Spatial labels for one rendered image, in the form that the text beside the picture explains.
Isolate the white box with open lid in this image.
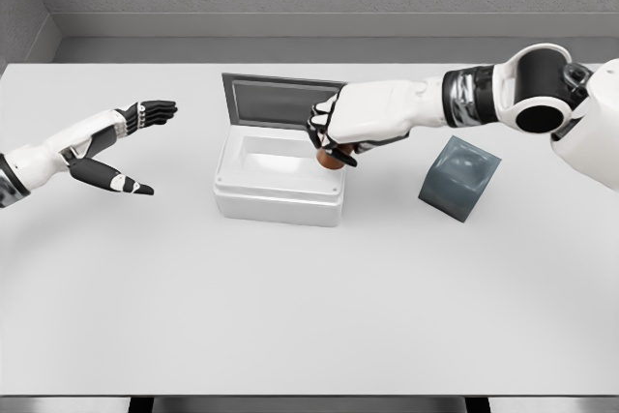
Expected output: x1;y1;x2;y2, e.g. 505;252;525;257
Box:
213;73;350;229

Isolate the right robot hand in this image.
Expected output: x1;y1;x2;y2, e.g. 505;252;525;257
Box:
306;81;423;168

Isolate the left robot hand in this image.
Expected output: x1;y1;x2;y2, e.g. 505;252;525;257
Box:
42;99;179;197

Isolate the dark grey cube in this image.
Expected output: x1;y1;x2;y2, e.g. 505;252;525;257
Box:
417;135;502;225

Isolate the small brown cylinder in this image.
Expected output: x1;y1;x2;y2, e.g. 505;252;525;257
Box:
315;143;347;172

